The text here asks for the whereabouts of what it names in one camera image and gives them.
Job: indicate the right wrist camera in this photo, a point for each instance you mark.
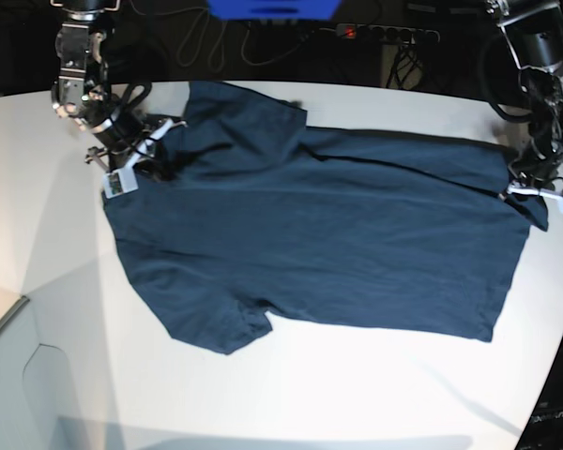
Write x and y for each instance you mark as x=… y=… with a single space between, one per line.
x=119 y=182

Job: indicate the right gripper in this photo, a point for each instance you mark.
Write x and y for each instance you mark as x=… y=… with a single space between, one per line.
x=145 y=141

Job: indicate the white power strip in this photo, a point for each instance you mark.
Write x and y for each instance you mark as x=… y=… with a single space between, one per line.
x=387 y=34

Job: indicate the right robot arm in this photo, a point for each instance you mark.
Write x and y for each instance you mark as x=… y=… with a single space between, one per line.
x=82 y=93

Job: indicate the dark blue t-shirt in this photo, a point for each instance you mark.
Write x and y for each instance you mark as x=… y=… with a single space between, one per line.
x=265 y=214

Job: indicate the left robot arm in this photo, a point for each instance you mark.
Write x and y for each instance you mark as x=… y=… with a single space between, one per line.
x=533 y=33

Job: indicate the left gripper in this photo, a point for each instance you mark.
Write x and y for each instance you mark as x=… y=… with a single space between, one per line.
x=534 y=176

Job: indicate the blue box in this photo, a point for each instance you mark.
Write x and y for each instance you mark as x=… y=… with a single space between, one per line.
x=241 y=10

